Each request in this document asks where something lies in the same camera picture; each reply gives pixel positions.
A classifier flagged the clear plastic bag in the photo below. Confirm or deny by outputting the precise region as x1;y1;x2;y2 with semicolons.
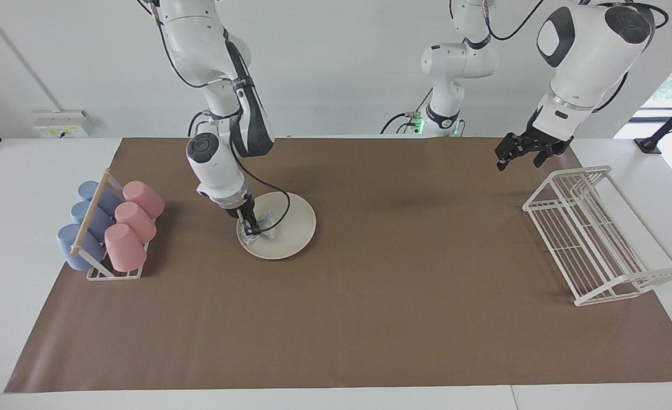
240;211;276;245

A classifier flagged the cream round plate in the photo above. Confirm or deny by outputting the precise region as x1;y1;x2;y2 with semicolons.
236;191;317;260

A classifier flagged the black stand with pole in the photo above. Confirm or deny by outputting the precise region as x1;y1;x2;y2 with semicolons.
634;91;672;155

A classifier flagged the brown table mat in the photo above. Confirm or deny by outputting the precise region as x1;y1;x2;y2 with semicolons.
4;137;672;393

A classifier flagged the blue plastic cup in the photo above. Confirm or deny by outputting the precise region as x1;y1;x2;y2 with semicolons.
57;224;108;271
71;200;114;240
77;181;123;216

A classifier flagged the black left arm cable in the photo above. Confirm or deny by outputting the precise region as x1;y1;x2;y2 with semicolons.
450;0;670;114

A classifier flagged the pink plastic cup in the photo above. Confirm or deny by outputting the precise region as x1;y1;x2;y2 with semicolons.
122;181;165;220
114;202;157;244
104;223;147;272

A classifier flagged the white cup holder rack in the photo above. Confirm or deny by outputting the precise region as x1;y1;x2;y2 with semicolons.
70;169;157;281

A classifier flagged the white wall power outlet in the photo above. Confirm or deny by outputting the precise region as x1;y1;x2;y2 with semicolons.
32;110;93;139

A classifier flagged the white wire dish rack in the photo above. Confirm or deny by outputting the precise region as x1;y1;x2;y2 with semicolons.
521;165;672;307

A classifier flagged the black base cable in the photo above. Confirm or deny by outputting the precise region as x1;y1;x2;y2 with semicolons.
380;85;435;136
187;110;211;137

